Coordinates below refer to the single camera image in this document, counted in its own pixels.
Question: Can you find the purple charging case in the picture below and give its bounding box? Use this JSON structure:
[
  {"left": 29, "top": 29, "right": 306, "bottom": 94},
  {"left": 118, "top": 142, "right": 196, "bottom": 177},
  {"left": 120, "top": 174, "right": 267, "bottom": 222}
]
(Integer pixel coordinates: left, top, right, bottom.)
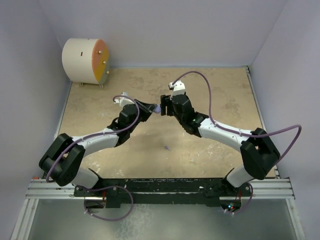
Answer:
[{"left": 153, "top": 104, "right": 161, "bottom": 114}]

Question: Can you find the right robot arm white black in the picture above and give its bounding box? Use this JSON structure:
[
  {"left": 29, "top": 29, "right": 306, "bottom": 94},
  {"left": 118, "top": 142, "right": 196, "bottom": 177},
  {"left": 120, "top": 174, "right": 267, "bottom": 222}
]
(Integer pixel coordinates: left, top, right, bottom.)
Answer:
[{"left": 160, "top": 94, "right": 280, "bottom": 196}]

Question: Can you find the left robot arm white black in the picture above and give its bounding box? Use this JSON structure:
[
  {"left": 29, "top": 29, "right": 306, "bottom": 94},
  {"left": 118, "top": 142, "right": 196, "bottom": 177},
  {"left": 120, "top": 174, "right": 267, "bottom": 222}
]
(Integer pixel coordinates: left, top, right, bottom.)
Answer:
[{"left": 38, "top": 94, "right": 161, "bottom": 196}]

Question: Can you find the white cylinder orange face fixture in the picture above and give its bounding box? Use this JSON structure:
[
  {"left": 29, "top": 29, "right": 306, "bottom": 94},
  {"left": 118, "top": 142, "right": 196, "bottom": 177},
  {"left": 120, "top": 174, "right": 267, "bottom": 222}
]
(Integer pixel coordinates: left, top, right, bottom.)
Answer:
[{"left": 61, "top": 38, "right": 110, "bottom": 88}]

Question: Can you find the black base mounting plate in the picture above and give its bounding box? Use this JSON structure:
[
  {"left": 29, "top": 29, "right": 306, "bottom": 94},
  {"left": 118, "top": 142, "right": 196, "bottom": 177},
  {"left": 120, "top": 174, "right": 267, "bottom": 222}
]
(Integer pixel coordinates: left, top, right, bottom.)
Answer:
[{"left": 74, "top": 177, "right": 252, "bottom": 210}]

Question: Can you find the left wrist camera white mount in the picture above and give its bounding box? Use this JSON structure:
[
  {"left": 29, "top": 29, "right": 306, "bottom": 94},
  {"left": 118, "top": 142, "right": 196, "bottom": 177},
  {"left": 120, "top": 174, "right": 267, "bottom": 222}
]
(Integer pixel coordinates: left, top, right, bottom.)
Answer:
[{"left": 112, "top": 91, "right": 134, "bottom": 107}]

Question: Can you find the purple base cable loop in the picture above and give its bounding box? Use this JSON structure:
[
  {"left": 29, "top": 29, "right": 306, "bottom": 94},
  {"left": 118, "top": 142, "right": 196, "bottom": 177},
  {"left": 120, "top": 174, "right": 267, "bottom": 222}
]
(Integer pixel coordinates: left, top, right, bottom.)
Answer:
[{"left": 83, "top": 184, "right": 136, "bottom": 221}]

